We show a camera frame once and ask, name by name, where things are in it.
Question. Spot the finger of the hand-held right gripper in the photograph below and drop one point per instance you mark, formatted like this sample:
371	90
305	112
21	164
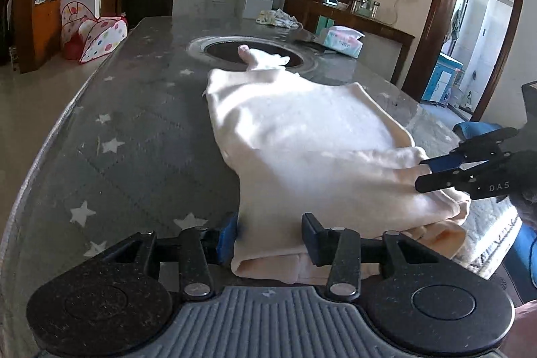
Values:
440	162
440	180

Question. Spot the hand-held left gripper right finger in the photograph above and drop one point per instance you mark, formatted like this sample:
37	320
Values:
311	241

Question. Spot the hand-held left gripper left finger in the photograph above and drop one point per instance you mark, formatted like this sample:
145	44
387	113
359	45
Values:
229	233

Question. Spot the white garment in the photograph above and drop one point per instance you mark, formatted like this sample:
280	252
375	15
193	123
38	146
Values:
310	140

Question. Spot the white textured mat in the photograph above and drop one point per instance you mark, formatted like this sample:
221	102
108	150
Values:
488	228

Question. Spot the blue cabinet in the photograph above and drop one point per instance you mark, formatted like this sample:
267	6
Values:
440	79

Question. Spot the wooden sideboard counter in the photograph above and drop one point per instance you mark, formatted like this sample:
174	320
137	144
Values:
377	35

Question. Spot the tissue pack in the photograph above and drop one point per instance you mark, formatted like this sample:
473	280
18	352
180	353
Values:
344	41

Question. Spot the metal pots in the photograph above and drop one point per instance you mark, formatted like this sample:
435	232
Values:
364	5

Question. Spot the round recessed table hob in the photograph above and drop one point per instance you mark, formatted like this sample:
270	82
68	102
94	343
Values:
226	49

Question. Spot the crumpled patterned cloth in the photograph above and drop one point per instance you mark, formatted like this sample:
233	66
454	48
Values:
277	17

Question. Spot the polka dot play tent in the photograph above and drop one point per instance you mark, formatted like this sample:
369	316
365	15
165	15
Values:
98	35

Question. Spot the wooden door frame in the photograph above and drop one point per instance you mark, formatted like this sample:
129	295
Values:
444	14

